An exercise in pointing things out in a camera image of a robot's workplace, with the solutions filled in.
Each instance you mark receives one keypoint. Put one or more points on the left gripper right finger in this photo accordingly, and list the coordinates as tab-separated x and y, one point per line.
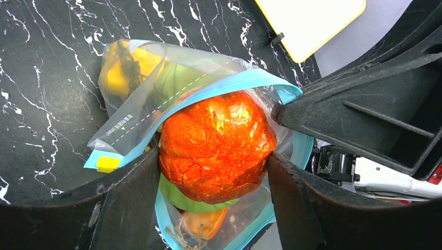
313	213

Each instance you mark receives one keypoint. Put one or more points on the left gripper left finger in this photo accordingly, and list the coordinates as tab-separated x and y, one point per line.
112	212

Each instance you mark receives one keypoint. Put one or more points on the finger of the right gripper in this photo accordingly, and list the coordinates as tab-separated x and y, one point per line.
390	114

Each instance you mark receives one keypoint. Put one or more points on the green cabbage toy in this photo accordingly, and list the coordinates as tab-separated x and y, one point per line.
171	193

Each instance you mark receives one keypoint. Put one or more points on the orange papaya slice toy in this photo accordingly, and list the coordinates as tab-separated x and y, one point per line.
204	225

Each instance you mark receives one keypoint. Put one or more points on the orange tangerine toy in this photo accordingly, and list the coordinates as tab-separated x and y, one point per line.
216	150

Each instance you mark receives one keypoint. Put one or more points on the clear zip top bag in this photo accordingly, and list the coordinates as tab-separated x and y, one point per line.
190	76

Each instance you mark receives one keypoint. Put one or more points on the yellow bell pepper toy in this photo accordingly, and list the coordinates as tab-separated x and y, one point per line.
112	82

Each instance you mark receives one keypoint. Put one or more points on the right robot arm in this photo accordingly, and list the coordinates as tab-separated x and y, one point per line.
374	179

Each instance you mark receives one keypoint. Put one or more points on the white dry erase board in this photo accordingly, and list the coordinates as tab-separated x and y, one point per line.
306	25

